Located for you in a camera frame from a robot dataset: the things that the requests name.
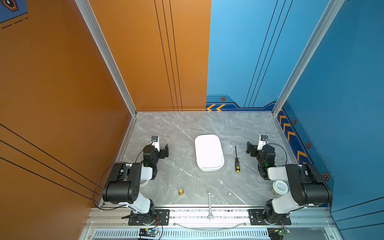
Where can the aluminium front rail frame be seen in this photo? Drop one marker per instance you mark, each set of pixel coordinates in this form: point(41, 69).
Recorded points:
point(229, 223)

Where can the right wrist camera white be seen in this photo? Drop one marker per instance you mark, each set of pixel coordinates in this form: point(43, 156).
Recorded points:
point(263, 140)

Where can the green circuit board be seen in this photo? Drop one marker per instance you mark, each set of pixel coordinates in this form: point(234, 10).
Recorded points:
point(148, 234)
point(275, 234)

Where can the silver open-end wrench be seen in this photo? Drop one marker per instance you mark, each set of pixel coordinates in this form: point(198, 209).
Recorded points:
point(210, 215)

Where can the right aluminium corner post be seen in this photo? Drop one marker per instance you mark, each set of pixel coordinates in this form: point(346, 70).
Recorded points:
point(328, 16)

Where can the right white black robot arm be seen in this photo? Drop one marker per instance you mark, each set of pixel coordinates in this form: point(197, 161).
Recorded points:
point(306, 185)

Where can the left green circuit board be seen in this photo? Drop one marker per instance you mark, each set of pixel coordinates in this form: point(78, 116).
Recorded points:
point(148, 234)

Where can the aluminium corner post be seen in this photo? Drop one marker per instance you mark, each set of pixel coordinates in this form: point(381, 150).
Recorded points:
point(328, 16)
point(101, 42)

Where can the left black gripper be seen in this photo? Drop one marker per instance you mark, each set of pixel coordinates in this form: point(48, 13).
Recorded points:
point(161, 151)

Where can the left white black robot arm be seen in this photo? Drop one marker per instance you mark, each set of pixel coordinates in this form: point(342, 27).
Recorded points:
point(123, 184)

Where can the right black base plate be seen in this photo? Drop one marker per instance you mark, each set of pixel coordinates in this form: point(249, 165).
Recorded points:
point(257, 218)

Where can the black yellow screwdriver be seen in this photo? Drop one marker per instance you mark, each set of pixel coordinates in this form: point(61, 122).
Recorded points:
point(237, 162)

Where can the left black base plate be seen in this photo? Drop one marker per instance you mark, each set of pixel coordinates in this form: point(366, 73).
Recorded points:
point(159, 215)

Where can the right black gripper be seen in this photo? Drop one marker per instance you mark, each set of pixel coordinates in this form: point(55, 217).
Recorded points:
point(253, 150)

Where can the left aluminium corner post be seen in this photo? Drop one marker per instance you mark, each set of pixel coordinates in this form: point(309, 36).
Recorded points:
point(101, 42)

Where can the white round jar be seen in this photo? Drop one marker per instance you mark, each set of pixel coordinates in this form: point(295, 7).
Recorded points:
point(280, 188)

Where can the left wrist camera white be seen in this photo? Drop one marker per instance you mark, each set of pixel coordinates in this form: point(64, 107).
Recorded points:
point(155, 142)

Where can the right green circuit board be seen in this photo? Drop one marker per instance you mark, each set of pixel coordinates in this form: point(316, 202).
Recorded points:
point(275, 234)

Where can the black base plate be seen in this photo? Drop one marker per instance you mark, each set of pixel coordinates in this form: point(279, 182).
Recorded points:
point(159, 215)
point(257, 218)

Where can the white plastic bin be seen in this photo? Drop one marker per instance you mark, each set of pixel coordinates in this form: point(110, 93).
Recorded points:
point(209, 153)

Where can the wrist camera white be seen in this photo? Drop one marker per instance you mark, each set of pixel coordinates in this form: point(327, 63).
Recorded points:
point(155, 142)
point(263, 140)

